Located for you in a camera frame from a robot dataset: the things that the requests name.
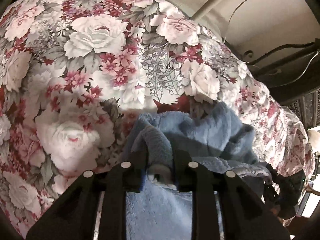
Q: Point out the floral blanket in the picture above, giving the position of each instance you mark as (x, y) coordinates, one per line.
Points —
(87, 37)

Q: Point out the dark carved wooden cabinet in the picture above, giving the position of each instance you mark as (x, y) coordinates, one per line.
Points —
(307, 110)

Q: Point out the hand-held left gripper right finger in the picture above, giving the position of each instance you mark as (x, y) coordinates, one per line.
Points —
(183, 175)

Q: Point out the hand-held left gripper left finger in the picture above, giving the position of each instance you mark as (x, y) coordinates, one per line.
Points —
(135, 175)

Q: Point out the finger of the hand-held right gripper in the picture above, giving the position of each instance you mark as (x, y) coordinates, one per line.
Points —
(272, 182)

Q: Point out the white pole stand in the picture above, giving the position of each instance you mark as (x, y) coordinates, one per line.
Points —
(212, 5)

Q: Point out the blue fleece jacket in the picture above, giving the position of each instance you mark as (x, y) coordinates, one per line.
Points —
(205, 135)

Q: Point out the black metal scroll frame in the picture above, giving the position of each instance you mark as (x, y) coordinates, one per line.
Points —
(287, 75)

